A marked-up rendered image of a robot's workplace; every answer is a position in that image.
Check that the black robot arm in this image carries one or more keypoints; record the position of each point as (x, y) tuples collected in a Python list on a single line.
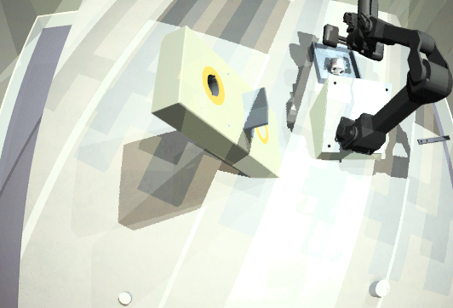
[(428, 81)]

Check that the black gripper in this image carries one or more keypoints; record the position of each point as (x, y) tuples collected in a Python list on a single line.
[(331, 38)]

